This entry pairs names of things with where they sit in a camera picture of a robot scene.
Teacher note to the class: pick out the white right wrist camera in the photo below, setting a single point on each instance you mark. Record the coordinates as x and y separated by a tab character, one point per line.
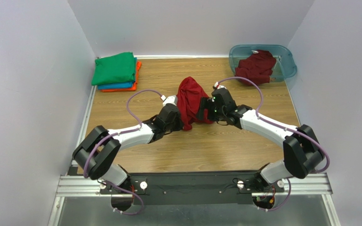
217	85

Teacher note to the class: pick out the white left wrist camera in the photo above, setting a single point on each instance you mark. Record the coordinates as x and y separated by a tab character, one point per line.
169	100

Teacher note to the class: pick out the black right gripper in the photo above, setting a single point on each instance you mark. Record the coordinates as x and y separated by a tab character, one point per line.
204	108

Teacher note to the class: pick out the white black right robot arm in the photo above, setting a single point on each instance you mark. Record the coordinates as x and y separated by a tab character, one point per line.
301	154

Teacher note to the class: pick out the dark red t shirt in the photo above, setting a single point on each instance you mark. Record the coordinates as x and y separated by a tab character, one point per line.
257	67

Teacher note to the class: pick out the orange folded t shirt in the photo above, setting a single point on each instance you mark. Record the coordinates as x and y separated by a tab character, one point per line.
127	86

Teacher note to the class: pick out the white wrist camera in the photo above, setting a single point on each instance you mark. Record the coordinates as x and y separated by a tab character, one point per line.
217	85
169	100

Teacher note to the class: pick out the green folded t shirt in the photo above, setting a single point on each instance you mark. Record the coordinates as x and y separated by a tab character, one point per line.
118	68

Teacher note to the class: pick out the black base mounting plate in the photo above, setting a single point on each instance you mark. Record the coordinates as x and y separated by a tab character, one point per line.
206	187

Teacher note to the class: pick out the blue folded t shirt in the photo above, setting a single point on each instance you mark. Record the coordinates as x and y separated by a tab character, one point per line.
118	84

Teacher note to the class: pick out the teal plastic bin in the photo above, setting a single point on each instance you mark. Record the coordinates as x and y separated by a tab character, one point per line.
284	68

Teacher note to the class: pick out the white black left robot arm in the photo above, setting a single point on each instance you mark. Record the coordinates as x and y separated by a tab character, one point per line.
96	153

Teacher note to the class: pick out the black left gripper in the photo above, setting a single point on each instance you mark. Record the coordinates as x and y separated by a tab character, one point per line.
175	117

